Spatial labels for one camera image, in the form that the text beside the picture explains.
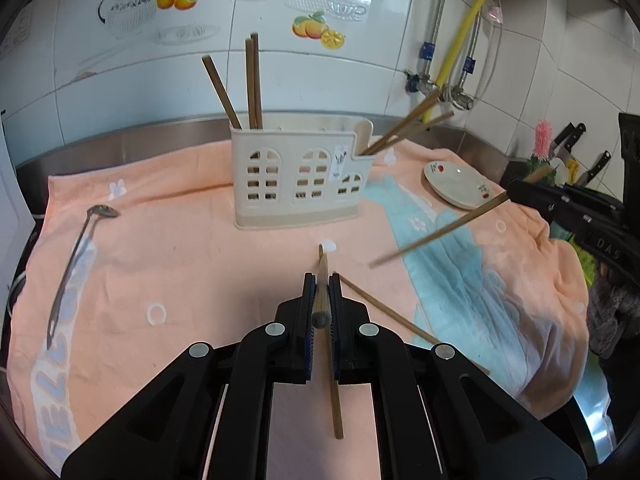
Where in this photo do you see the metal water valve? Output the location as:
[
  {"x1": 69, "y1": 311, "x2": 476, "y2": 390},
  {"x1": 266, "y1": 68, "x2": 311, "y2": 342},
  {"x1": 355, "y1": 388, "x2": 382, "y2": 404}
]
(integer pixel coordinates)
[{"x1": 445, "y1": 85, "x2": 475, "y2": 111}]

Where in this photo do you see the white printed plate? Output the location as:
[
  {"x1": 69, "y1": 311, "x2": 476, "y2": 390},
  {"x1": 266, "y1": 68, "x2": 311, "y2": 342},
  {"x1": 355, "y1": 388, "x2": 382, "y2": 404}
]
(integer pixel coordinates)
[{"x1": 422, "y1": 160, "x2": 508, "y2": 211}]

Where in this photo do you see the metal slotted spoon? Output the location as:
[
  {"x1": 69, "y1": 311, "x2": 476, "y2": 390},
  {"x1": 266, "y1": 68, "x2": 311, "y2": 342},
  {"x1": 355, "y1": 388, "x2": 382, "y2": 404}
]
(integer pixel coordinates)
[{"x1": 46, "y1": 204, "x2": 120, "y2": 350}]

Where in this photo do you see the beige plastic utensil holder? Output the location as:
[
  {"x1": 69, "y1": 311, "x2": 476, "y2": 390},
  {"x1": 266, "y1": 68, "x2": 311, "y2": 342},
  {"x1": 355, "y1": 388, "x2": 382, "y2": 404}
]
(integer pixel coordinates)
[{"x1": 231, "y1": 115, "x2": 373, "y2": 231}]

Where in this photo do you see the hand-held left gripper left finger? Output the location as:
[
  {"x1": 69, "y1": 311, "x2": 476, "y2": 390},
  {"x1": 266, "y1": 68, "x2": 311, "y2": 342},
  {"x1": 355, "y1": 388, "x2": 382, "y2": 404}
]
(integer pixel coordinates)
[{"x1": 60, "y1": 271, "x2": 318, "y2": 480}]

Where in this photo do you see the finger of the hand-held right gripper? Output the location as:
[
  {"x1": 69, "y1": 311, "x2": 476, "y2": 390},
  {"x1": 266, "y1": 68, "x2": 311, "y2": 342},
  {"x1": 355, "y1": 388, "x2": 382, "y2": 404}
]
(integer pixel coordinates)
[{"x1": 507, "y1": 180, "x2": 566, "y2": 223}]

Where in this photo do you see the pink brush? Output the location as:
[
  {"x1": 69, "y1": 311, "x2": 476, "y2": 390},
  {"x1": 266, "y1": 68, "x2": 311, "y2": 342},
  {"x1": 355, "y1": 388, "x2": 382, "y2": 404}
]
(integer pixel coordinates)
[{"x1": 532, "y1": 120, "x2": 553, "y2": 161}]

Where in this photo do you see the peach printed towel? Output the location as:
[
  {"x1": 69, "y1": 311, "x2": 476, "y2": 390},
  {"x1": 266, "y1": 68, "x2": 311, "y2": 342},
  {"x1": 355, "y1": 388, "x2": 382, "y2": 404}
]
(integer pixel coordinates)
[{"x1": 7, "y1": 135, "x2": 591, "y2": 466}]

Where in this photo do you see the yellow hose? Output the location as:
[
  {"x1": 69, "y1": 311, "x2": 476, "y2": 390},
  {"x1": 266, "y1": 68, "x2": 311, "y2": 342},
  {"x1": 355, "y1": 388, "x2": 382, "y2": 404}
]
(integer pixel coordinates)
[{"x1": 422, "y1": 0, "x2": 501, "y2": 123}]

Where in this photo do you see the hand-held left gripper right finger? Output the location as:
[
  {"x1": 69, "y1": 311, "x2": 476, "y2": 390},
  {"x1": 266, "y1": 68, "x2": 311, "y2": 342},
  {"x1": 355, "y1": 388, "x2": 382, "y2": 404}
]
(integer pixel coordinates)
[{"x1": 327, "y1": 271, "x2": 587, "y2": 480}]

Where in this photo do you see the brown wooden chopstick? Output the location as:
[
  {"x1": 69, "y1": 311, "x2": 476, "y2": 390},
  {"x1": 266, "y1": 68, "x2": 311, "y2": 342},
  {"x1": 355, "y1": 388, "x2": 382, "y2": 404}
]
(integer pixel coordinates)
[
  {"x1": 244, "y1": 37, "x2": 256, "y2": 130},
  {"x1": 318, "y1": 244, "x2": 345, "y2": 440},
  {"x1": 340, "y1": 275, "x2": 491, "y2": 376},
  {"x1": 201, "y1": 55, "x2": 243, "y2": 130},
  {"x1": 369, "y1": 167, "x2": 551, "y2": 268},
  {"x1": 361, "y1": 87, "x2": 441, "y2": 156},
  {"x1": 370, "y1": 111, "x2": 455, "y2": 155},
  {"x1": 250, "y1": 32, "x2": 264, "y2": 130}
]

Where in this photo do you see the braided metal hose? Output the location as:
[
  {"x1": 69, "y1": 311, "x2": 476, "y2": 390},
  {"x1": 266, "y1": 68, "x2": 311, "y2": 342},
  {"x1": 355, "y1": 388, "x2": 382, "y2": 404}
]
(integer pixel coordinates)
[
  {"x1": 452, "y1": 0, "x2": 506, "y2": 102},
  {"x1": 419, "y1": 0, "x2": 453, "y2": 78}
]

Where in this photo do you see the black handled knife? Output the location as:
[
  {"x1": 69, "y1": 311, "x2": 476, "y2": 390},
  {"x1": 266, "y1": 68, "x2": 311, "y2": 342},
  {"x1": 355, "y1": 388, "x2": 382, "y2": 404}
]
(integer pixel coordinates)
[
  {"x1": 575, "y1": 150, "x2": 612, "y2": 186},
  {"x1": 560, "y1": 124, "x2": 587, "y2": 161},
  {"x1": 549, "y1": 122, "x2": 576, "y2": 153}
]

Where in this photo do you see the black utensil bin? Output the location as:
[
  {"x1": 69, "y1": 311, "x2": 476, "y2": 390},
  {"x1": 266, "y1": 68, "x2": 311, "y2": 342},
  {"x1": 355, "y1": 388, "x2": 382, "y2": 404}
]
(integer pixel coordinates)
[{"x1": 500, "y1": 159, "x2": 556, "y2": 186}]

